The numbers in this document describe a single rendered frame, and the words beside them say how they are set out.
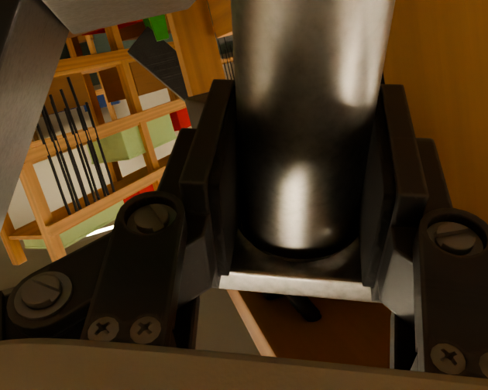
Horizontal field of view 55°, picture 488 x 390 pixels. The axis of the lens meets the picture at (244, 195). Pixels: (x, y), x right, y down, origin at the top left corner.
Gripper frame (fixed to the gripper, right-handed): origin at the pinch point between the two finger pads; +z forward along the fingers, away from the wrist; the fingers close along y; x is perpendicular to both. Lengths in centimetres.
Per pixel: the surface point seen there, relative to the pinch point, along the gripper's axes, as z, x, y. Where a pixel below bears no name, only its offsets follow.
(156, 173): 258, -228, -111
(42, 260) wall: 524, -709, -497
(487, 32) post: 13.3, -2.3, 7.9
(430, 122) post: 15.5, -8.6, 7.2
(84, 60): 264, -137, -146
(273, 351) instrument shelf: 6.6, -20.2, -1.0
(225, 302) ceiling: 367, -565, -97
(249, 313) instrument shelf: 11.1, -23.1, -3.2
